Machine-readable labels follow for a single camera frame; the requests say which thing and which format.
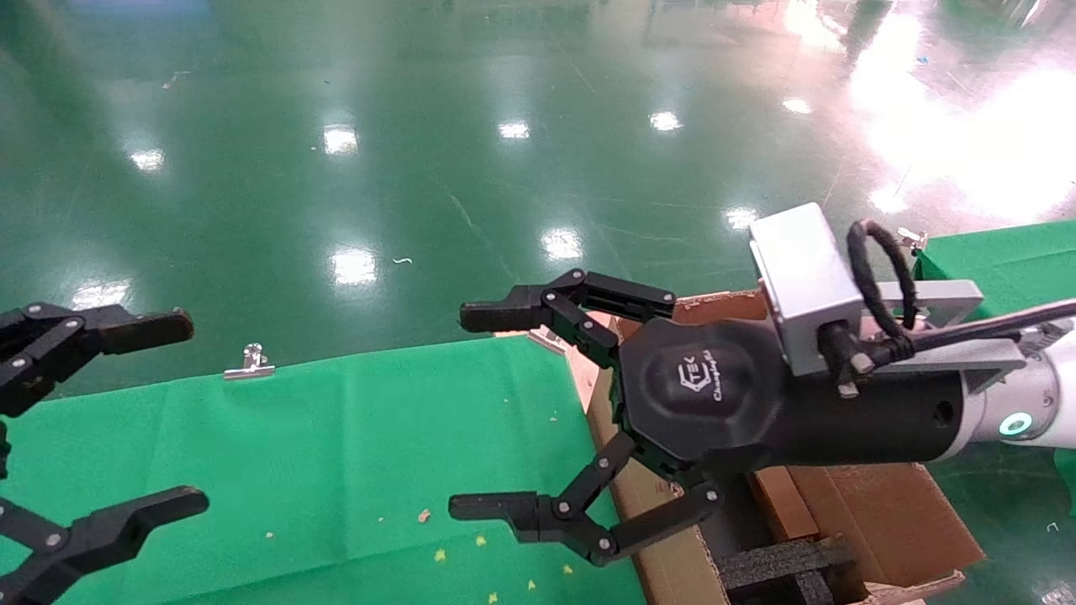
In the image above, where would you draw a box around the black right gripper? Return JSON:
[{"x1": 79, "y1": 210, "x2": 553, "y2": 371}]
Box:
[{"x1": 448, "y1": 269, "x2": 968, "y2": 566}]

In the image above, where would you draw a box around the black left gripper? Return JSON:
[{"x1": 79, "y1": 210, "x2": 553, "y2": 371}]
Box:
[{"x1": 0, "y1": 303, "x2": 211, "y2": 605}]

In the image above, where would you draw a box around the small brown cardboard box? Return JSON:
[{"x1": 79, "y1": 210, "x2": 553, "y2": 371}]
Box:
[{"x1": 751, "y1": 466, "x2": 820, "y2": 543}]

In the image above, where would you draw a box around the large open cardboard carton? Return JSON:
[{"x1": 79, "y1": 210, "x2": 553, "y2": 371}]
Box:
[{"x1": 584, "y1": 290, "x2": 984, "y2": 605}]

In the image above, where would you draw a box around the wide green table cloth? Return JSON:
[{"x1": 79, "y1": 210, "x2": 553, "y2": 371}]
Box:
[{"x1": 0, "y1": 336, "x2": 648, "y2": 605}]

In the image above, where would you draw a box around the black foam insert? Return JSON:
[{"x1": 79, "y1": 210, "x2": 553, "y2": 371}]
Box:
[{"x1": 715, "y1": 534, "x2": 867, "y2": 605}]

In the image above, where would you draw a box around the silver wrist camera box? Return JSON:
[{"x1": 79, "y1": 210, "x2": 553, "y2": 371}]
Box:
[{"x1": 748, "y1": 202, "x2": 867, "y2": 376}]

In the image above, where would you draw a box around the silver camera mount bracket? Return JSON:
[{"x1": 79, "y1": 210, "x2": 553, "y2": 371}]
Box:
[{"x1": 864, "y1": 280, "x2": 1031, "y2": 396}]

